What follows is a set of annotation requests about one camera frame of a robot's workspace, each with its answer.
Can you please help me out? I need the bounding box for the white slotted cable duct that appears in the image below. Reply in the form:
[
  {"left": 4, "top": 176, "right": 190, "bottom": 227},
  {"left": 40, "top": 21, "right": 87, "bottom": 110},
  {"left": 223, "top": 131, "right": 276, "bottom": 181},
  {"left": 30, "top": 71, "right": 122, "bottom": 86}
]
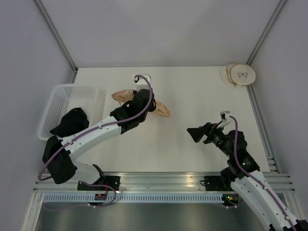
[{"left": 43, "top": 193, "right": 224, "bottom": 204}]

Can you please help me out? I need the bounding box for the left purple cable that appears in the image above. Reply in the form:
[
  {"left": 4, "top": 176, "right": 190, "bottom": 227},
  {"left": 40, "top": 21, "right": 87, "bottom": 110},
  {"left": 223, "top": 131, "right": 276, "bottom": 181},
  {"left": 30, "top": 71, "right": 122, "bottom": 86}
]
[{"left": 38, "top": 75, "right": 156, "bottom": 181}]

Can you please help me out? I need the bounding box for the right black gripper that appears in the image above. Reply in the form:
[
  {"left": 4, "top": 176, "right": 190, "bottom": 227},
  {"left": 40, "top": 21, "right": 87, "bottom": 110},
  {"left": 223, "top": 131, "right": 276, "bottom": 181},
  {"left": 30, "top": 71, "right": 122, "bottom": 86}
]
[{"left": 186, "top": 121, "right": 232, "bottom": 158}]

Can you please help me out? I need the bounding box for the white plastic basket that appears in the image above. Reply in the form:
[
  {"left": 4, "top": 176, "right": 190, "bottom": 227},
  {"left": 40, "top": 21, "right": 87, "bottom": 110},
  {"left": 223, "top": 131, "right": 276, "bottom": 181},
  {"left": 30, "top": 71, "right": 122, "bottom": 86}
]
[{"left": 38, "top": 84, "right": 99, "bottom": 141}]

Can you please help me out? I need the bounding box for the floral laundry bag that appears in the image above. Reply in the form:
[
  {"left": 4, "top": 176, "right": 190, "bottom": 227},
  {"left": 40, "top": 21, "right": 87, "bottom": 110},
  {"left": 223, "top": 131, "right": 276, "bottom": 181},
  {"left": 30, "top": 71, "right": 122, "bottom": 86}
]
[{"left": 111, "top": 90, "right": 170, "bottom": 117}]

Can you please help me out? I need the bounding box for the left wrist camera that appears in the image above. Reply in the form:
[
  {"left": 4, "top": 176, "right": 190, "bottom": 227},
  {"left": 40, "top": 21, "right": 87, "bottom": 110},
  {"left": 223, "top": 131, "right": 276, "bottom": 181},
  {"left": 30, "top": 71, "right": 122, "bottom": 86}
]
[{"left": 133, "top": 74, "right": 151, "bottom": 91}]

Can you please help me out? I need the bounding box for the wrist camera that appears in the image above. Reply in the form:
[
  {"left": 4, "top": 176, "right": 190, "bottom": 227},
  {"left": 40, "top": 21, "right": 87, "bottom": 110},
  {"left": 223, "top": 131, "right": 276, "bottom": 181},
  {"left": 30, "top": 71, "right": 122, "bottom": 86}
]
[
  {"left": 218, "top": 111, "right": 232, "bottom": 128},
  {"left": 133, "top": 74, "right": 151, "bottom": 91}
]

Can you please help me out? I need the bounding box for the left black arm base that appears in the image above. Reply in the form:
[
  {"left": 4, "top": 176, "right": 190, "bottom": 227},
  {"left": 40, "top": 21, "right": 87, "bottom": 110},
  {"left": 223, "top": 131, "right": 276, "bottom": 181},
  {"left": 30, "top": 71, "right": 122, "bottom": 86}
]
[{"left": 77, "top": 175, "right": 120, "bottom": 192}]

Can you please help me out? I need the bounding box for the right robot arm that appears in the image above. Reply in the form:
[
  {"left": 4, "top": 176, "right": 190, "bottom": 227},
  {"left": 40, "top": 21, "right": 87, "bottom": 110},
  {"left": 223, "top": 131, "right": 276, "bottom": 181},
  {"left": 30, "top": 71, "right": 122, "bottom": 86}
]
[{"left": 187, "top": 122, "right": 308, "bottom": 231}]

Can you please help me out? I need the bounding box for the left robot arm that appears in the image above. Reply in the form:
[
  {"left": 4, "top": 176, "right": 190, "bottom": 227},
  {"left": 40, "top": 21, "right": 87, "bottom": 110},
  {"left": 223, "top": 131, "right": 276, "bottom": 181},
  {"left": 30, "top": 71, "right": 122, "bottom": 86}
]
[{"left": 42, "top": 89, "right": 156, "bottom": 191}]

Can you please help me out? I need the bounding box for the black garment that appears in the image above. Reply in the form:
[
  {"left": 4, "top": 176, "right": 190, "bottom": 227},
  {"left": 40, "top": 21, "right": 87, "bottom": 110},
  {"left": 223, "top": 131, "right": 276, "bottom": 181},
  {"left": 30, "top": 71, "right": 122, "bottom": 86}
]
[{"left": 50, "top": 107, "right": 90, "bottom": 138}]

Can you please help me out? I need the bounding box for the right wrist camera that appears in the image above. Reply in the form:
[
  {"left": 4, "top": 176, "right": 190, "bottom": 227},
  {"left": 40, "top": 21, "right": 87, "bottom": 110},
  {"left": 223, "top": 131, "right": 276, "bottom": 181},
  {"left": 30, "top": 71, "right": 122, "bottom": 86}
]
[{"left": 218, "top": 111, "right": 232, "bottom": 128}]

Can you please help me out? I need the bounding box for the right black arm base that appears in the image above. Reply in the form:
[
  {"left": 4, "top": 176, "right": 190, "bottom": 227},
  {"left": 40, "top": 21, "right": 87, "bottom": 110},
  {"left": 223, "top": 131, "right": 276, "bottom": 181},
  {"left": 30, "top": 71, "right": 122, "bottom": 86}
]
[{"left": 199, "top": 176, "right": 232, "bottom": 192}]

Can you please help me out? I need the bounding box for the aluminium rail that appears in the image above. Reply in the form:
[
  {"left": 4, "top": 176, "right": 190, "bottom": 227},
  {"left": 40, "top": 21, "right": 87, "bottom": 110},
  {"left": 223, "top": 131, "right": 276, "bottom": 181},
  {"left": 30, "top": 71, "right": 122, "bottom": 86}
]
[{"left": 33, "top": 171, "right": 295, "bottom": 193}]

